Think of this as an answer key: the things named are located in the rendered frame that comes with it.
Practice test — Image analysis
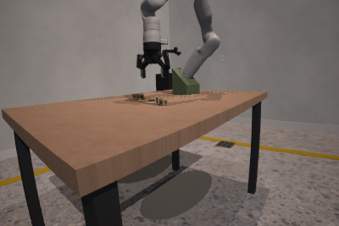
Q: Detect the tan square mat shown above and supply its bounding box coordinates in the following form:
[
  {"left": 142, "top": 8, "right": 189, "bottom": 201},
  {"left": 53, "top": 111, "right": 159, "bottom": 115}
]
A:
[{"left": 126, "top": 97, "right": 156, "bottom": 102}]

